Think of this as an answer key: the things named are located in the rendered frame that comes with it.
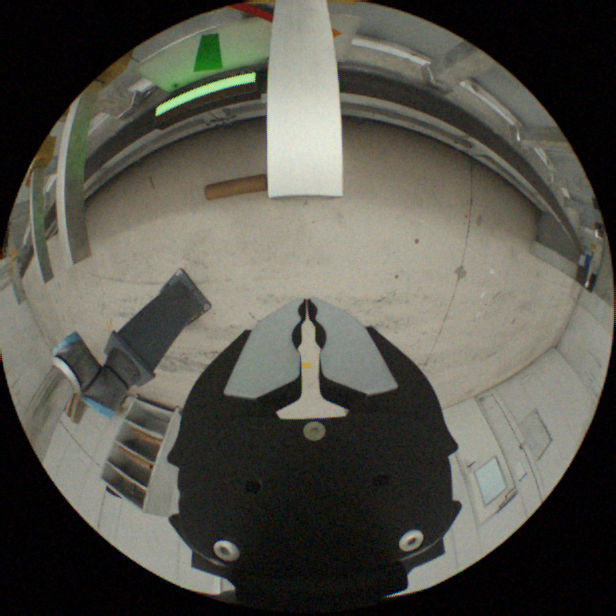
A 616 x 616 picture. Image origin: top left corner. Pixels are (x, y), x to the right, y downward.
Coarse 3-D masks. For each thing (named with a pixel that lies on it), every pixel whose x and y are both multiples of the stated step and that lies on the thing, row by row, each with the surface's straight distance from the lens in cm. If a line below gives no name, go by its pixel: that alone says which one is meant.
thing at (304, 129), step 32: (288, 0) 18; (320, 0) 18; (288, 32) 13; (320, 32) 13; (288, 64) 11; (320, 64) 11; (288, 96) 9; (320, 96) 9; (288, 128) 8; (320, 128) 8; (288, 160) 8; (320, 160) 8; (288, 192) 8; (320, 192) 8
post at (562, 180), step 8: (552, 176) 77; (560, 176) 77; (568, 176) 76; (576, 176) 76; (560, 184) 77; (568, 184) 75; (576, 184) 75; (584, 184) 75; (584, 192) 76; (592, 192) 74
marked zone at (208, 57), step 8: (200, 40) 30; (208, 40) 30; (216, 40) 30; (200, 48) 31; (208, 48) 31; (216, 48) 31; (200, 56) 32; (208, 56) 32; (216, 56) 33; (200, 64) 34; (208, 64) 34; (216, 64) 34
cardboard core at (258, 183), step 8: (256, 176) 91; (264, 176) 90; (216, 184) 97; (224, 184) 94; (232, 184) 92; (240, 184) 91; (248, 184) 90; (256, 184) 89; (264, 184) 88; (208, 192) 97; (216, 192) 95; (224, 192) 94; (232, 192) 93; (240, 192) 93; (248, 192) 93
